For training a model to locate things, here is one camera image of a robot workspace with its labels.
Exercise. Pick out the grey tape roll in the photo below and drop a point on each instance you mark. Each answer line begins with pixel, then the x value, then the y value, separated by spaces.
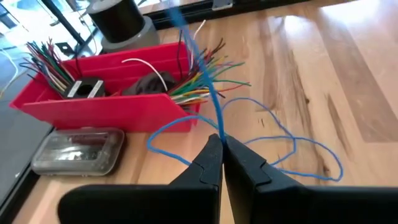
pixel 136 39

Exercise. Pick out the black block with white labels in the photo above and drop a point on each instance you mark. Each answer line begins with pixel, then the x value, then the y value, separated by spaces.
pixel 69 90

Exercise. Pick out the black tape roll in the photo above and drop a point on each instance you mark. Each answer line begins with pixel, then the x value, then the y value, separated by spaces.
pixel 118 18

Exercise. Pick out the clear plastic case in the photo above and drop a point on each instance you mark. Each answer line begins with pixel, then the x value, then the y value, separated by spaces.
pixel 77 152

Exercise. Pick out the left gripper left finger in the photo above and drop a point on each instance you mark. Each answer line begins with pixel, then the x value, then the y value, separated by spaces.
pixel 186 199

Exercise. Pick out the dark grey pouch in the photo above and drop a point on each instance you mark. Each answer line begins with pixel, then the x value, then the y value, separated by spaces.
pixel 149 84

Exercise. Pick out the red plastic bin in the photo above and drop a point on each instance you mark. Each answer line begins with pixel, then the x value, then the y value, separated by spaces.
pixel 109 113

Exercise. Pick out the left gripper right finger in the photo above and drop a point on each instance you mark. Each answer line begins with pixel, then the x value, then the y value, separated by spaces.
pixel 280 202

